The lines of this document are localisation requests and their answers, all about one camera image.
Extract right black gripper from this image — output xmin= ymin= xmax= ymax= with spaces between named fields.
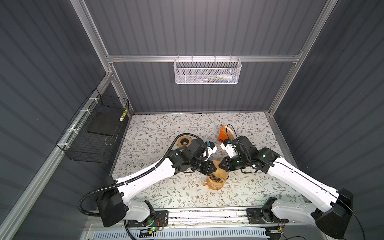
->
xmin=216 ymin=154 xmax=248 ymax=171

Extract wooden dripper ring stand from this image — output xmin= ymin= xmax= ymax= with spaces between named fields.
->
xmin=208 ymin=178 xmax=226 ymax=188

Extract orange glass carafe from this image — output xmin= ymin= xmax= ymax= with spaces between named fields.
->
xmin=203 ymin=179 xmax=225 ymax=191

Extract orange coffee filter box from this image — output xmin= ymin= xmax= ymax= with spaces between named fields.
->
xmin=218 ymin=126 xmax=230 ymax=143

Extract brown paper coffee filters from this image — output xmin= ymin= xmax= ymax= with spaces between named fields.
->
xmin=226 ymin=128 xmax=236 ymax=140

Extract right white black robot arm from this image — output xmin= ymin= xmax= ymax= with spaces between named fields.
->
xmin=219 ymin=136 xmax=354 ymax=240

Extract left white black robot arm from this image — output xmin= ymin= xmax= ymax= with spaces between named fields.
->
xmin=97 ymin=139 xmax=217 ymax=227

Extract pens in white basket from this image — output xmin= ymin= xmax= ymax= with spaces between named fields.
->
xmin=200 ymin=75 xmax=238 ymax=84

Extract yellow marker in black basket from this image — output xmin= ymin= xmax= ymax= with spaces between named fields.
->
xmin=120 ymin=109 xmax=129 ymax=122

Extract black pad in side basket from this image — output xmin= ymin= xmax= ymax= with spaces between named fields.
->
xmin=87 ymin=113 xmax=123 ymax=137

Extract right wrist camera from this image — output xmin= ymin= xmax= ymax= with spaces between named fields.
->
xmin=221 ymin=139 xmax=239 ymax=158

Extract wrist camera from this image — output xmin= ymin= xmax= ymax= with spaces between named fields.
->
xmin=206 ymin=142 xmax=217 ymax=159
xmin=221 ymin=139 xmax=239 ymax=158

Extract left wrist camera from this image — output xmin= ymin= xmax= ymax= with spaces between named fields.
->
xmin=206 ymin=142 xmax=217 ymax=159

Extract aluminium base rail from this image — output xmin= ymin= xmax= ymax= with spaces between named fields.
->
xmin=86 ymin=206 xmax=310 ymax=230

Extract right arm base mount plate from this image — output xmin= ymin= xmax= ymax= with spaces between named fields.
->
xmin=246 ymin=208 xmax=289 ymax=224

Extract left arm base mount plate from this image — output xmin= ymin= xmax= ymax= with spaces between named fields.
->
xmin=127 ymin=210 xmax=169 ymax=228

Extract black corrugated cable conduit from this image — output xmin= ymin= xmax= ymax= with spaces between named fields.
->
xmin=77 ymin=133 xmax=202 ymax=240

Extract white wire wall basket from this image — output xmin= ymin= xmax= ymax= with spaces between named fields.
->
xmin=173 ymin=58 xmax=242 ymax=85

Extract black wire side basket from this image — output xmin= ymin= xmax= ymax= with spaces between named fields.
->
xmin=57 ymin=90 xmax=130 ymax=164

